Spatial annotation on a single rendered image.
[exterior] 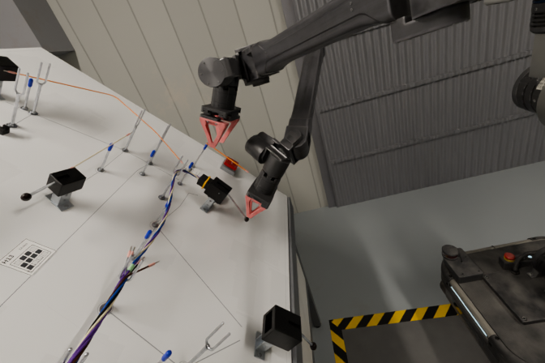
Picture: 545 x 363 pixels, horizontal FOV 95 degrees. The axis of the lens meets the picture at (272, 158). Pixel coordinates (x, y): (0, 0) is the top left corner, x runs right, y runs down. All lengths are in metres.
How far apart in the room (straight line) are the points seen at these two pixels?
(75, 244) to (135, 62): 1.68
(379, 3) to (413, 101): 1.83
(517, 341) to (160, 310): 1.27
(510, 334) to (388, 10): 1.33
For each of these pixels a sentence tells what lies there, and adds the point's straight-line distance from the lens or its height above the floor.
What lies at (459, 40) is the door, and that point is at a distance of 2.22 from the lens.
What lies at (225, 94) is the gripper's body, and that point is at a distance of 0.60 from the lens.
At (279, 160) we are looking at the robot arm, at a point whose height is 1.20.
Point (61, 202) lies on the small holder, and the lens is 0.63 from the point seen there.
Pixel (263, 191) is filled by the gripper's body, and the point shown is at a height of 1.13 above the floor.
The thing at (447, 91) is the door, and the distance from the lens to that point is 2.25.
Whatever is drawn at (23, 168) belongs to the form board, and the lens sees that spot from 0.70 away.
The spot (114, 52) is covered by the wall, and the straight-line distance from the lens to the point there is 2.19.
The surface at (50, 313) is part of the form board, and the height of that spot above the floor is 1.21.
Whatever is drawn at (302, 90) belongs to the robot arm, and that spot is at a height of 1.32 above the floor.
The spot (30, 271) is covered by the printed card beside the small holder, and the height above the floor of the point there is 1.26.
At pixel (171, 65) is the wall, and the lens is 2.03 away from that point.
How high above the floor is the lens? 1.46
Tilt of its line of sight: 24 degrees down
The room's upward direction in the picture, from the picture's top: 18 degrees counter-clockwise
